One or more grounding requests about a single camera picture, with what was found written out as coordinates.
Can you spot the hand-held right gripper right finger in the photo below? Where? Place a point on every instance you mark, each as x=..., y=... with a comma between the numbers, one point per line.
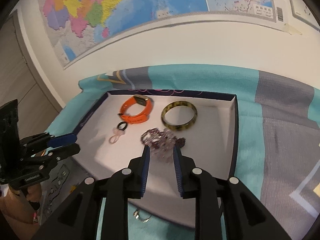
x=178, y=172

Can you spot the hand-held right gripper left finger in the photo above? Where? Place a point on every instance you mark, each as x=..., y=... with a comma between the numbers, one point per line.
x=146, y=170

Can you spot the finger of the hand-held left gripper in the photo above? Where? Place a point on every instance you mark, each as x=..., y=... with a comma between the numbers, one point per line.
x=62, y=140
x=67, y=151

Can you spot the green tortoiseshell bangle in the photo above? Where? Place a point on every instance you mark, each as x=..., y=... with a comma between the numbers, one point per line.
x=178, y=127

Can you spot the navy shallow cardboard box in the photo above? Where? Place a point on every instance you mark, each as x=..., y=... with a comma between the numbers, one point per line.
x=212, y=135

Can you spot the orange smartwatch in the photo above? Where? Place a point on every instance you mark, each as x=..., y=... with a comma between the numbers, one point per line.
x=140, y=100

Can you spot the person's left forearm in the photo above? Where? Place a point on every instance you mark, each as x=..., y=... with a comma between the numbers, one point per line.
x=25, y=226

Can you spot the person's left hand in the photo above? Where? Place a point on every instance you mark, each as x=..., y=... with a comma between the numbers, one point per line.
x=32, y=193

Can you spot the small dark gold-edged object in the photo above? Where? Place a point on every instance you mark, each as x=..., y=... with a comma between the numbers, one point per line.
x=44, y=152

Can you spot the pink wristband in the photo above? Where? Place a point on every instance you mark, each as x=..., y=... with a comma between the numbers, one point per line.
x=35, y=218

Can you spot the teal grey printed blanket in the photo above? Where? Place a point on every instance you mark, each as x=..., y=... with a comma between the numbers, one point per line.
x=282, y=155

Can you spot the masking tape piece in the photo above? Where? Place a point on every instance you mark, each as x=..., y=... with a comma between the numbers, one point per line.
x=292, y=29

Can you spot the beige door with grey frame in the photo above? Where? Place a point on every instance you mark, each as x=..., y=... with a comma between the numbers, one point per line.
x=15, y=80

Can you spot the colourful wall map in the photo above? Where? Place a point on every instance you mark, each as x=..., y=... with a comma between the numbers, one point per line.
x=125, y=5

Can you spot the white wall socket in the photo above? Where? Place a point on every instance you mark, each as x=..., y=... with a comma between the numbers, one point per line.
x=297, y=2

